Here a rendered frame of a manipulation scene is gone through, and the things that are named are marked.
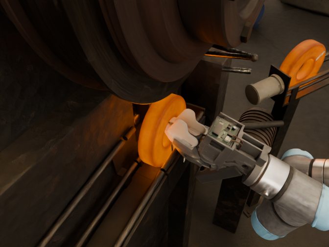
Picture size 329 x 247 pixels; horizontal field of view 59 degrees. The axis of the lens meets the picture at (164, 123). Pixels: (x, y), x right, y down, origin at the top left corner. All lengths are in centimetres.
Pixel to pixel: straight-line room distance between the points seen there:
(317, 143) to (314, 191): 122
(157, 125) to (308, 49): 50
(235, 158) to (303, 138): 124
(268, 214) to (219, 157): 17
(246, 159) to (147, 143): 18
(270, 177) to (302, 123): 133
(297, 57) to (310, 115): 111
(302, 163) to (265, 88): 23
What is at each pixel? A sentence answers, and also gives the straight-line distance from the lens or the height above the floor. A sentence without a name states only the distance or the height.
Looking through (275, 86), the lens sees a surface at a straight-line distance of 86.
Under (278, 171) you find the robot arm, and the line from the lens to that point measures 56.
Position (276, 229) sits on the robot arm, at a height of 62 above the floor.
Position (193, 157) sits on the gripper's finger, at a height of 74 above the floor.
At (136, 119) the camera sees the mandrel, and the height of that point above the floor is 74.
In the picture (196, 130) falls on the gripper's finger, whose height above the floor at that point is 75.
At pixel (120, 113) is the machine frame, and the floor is 82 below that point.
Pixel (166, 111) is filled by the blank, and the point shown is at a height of 80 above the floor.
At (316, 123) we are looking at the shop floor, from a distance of 191.
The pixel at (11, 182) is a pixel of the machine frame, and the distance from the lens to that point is 41.
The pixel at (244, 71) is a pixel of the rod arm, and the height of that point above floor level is 87.
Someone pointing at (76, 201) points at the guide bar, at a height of 75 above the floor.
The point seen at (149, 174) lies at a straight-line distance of 63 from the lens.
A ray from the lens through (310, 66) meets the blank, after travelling 97.
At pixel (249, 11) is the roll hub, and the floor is 101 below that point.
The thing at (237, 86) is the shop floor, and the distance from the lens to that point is 203.
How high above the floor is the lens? 117
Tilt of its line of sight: 44 degrees down
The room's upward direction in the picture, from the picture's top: straight up
